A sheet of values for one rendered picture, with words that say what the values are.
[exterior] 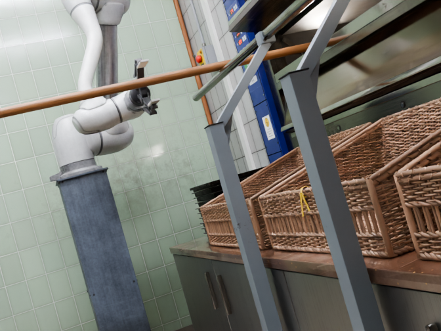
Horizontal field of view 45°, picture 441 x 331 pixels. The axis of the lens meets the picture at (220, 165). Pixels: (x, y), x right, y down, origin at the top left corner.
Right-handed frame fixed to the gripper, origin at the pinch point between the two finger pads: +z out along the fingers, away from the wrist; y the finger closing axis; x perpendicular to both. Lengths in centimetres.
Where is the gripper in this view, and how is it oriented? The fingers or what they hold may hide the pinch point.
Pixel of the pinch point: (149, 81)
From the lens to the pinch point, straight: 182.1
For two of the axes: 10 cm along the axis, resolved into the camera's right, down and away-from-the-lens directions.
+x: -9.1, 2.5, -3.4
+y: 2.8, 9.6, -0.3
